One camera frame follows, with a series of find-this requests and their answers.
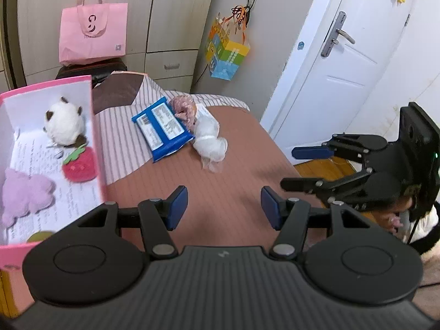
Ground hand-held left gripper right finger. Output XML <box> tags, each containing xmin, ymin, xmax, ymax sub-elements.
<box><xmin>260</xmin><ymin>185</ymin><xmax>381</xmax><ymax>262</ymax></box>

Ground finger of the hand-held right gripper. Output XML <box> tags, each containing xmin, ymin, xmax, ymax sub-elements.
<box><xmin>291</xmin><ymin>132</ymin><xmax>372</xmax><ymax>166</ymax></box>
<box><xmin>280</xmin><ymin>167</ymin><xmax>374</xmax><ymax>207</ymax></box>

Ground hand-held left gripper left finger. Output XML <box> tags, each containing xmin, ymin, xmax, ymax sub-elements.
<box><xmin>57</xmin><ymin>185</ymin><xmax>189</xmax><ymax>262</ymax></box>

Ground plastic-wrapped white soft item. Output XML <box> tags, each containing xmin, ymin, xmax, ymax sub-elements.
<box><xmin>192</xmin><ymin>112</ymin><xmax>228</xmax><ymax>173</ymax></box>

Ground blue wet wipes pack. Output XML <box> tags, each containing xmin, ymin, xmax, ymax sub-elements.
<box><xmin>131</xmin><ymin>97</ymin><xmax>195</xmax><ymax>163</ymax></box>

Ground pink cardboard box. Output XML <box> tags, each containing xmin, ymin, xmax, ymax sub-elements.
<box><xmin>0</xmin><ymin>75</ymin><xmax>108</xmax><ymax>272</ymax></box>

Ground pink strawberry plush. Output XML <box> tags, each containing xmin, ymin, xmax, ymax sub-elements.
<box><xmin>62</xmin><ymin>144</ymin><xmax>100</xmax><ymax>182</ymax></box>

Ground green oval sponge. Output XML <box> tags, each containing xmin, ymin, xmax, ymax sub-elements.
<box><xmin>27</xmin><ymin>231</ymin><xmax>56</xmax><ymax>243</ymax></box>

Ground white panda plush toy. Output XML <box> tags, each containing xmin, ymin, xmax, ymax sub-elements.
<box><xmin>44</xmin><ymin>96</ymin><xmax>89</xmax><ymax>149</ymax></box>

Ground purple plush toy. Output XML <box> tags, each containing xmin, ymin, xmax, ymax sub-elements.
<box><xmin>1</xmin><ymin>168</ymin><xmax>57</xmax><ymax>228</ymax></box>

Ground person's right hand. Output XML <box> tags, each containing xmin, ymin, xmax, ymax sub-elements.
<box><xmin>384</xmin><ymin>210</ymin><xmax>404</xmax><ymax>234</ymax></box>

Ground person's white black clothing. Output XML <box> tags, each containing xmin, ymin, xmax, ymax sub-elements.
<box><xmin>406</xmin><ymin>201</ymin><xmax>440</xmax><ymax>265</ymax></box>

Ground white striped bed sheet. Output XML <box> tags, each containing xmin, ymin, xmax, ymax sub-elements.
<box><xmin>94</xmin><ymin>74</ymin><xmax>251</xmax><ymax>185</ymax></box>

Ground white door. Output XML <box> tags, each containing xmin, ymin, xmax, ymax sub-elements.
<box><xmin>270</xmin><ymin>0</ymin><xmax>427</xmax><ymax>153</ymax></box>

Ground printed white paper sheet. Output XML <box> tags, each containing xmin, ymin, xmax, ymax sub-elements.
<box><xmin>7</xmin><ymin>129</ymin><xmax>104</xmax><ymax>244</ymax></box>

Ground colourful paper gift bag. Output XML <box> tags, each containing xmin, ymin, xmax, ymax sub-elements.
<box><xmin>205</xmin><ymin>5</ymin><xmax>251</xmax><ymax>82</ymax></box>

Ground brown cloth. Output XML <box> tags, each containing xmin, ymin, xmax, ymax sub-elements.
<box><xmin>92</xmin><ymin>72</ymin><xmax>144</xmax><ymax>115</ymax></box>

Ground black stool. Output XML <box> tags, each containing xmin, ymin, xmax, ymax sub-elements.
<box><xmin>56</xmin><ymin>58</ymin><xmax>129</xmax><ymax>84</ymax></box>

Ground pink paper tote bag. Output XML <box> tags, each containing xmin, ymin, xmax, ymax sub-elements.
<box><xmin>58</xmin><ymin>0</ymin><xmax>129</xmax><ymax>65</ymax></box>

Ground grey wooden wardrobe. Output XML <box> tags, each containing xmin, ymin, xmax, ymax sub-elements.
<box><xmin>17</xmin><ymin>0</ymin><xmax>221</xmax><ymax>87</ymax></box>

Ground black clothes rack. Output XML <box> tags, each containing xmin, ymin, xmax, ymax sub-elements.
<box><xmin>3</xmin><ymin>0</ymin><xmax>27</xmax><ymax>89</ymax></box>

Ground black cable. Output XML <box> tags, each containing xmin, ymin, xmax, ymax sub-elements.
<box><xmin>407</xmin><ymin>210</ymin><xmax>425</xmax><ymax>247</ymax></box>

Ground silver door handle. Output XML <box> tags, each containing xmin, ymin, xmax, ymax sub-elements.
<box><xmin>321</xmin><ymin>11</ymin><xmax>356</xmax><ymax>58</ymax></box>

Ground black wall hook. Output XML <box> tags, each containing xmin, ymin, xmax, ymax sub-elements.
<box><xmin>237</xmin><ymin>0</ymin><xmax>257</xmax><ymax>18</ymax></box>

